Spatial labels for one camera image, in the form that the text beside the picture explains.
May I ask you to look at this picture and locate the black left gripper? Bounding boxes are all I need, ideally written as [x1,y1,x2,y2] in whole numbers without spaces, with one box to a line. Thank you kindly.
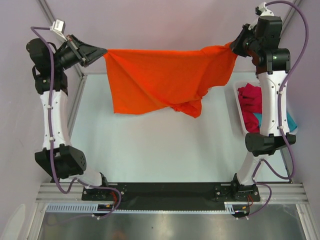
[52,35,107,71]

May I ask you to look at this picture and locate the white plastic laundry basket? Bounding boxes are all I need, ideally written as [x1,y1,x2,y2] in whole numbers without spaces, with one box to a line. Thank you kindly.
[232,80,299,137]

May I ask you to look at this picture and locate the red t-shirt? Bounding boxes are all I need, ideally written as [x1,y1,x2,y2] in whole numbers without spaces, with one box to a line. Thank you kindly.
[237,83,262,133]

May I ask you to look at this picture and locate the orange t-shirt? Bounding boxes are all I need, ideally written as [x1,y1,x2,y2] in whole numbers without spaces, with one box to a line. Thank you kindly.
[104,44,237,118]

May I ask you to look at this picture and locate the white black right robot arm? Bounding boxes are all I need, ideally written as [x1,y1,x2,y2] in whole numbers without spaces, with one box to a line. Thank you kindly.
[229,15,296,202]

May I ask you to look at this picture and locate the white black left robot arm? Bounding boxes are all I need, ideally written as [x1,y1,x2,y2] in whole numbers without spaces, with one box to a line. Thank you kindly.
[26,34,111,200]

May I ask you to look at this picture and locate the teal t-shirt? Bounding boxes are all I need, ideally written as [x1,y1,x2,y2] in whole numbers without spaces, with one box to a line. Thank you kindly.
[253,112,298,134]

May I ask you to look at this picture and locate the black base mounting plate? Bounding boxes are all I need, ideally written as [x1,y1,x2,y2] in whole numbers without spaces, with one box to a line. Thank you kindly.
[81,182,261,210]

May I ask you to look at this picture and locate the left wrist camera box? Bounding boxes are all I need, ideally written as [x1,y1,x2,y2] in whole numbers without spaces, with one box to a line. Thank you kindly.
[50,19,66,35]

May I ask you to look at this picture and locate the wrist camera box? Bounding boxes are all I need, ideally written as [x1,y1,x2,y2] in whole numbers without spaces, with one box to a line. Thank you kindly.
[255,2,274,17]
[50,19,66,35]

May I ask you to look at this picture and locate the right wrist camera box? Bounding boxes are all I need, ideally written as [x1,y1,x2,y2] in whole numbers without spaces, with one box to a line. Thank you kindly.
[255,2,274,17]

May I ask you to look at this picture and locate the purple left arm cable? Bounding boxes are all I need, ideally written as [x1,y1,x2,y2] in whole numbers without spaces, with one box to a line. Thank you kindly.
[30,25,122,221]

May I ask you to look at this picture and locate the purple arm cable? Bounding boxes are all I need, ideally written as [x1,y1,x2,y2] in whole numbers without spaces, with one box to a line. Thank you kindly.
[234,0,310,221]
[30,25,122,221]

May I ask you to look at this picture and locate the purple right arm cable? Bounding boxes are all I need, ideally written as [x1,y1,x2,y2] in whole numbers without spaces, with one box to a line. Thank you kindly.
[234,0,310,221]

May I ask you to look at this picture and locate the aluminium frame rail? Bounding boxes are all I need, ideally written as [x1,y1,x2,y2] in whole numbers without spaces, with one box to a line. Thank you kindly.
[36,182,308,204]

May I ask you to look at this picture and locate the white slotted cable duct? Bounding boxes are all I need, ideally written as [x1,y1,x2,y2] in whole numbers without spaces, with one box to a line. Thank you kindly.
[46,202,249,214]

